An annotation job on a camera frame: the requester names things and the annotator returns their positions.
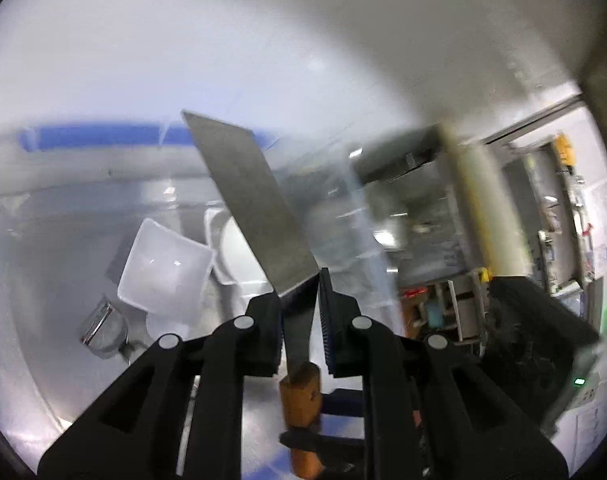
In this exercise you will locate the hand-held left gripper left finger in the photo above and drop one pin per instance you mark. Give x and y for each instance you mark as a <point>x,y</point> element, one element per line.
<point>263,335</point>

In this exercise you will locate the small glass cup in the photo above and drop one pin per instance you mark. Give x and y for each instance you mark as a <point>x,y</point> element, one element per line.
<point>103,330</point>

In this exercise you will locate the white rice paddle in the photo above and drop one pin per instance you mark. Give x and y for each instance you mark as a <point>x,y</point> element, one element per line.
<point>238,260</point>

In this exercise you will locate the clear plastic storage box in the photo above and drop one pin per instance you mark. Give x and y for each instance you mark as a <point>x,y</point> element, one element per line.
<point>83,170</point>

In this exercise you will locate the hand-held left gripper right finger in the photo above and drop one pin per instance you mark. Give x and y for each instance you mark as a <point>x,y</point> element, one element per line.
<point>333,335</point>

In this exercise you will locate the black crate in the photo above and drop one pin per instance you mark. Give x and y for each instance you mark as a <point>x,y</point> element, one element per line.
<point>533,340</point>

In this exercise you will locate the beige tube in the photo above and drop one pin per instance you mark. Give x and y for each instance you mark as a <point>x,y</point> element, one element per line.
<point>488,210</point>

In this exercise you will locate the stainless steel appliance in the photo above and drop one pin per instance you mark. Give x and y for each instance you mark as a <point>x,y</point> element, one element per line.
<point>558,210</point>

